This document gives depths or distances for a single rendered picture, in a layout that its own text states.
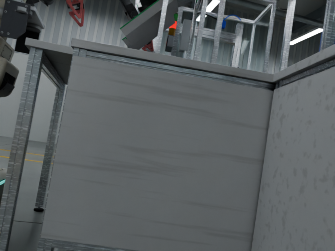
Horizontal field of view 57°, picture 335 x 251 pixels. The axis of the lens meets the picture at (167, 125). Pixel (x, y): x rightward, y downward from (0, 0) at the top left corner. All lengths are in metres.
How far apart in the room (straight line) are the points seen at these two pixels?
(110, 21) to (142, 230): 9.57
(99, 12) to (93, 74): 9.44
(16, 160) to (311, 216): 1.01
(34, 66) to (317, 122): 1.00
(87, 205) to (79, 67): 0.48
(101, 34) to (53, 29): 1.46
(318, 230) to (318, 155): 0.18
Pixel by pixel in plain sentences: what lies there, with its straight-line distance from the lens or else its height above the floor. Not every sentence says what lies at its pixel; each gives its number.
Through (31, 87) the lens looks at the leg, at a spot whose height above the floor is 0.68.
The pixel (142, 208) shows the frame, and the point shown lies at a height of 0.31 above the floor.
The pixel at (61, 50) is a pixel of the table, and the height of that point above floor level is 0.84.
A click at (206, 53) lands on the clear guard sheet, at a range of 3.35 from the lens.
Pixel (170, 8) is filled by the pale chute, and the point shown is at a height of 1.16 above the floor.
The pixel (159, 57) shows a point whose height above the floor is 0.85.
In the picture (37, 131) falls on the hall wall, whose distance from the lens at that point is 9.99.
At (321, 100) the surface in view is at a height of 0.72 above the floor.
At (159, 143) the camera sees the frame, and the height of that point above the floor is 0.54.
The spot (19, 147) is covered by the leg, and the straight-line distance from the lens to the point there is 1.28.
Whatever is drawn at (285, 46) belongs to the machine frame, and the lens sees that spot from 2.80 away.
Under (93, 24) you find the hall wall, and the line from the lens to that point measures 10.38.
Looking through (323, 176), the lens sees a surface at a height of 0.53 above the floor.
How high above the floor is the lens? 0.55
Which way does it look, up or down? 3 degrees up
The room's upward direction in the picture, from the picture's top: 9 degrees clockwise
